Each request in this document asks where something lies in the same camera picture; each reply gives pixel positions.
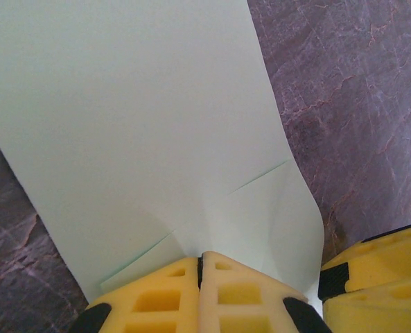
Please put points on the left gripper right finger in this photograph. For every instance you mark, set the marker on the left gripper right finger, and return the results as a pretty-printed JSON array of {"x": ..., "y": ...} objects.
[{"x": 240, "y": 295}]

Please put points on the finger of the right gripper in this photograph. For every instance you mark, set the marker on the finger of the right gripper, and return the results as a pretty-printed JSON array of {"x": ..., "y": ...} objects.
[
  {"x": 382, "y": 260},
  {"x": 382, "y": 312}
]

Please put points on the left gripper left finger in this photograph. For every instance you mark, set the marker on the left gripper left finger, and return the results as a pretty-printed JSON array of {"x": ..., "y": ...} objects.
[{"x": 156, "y": 301}]

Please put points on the light green paper sheet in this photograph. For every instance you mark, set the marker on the light green paper sheet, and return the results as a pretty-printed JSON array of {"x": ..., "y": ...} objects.
[{"x": 122, "y": 104}]

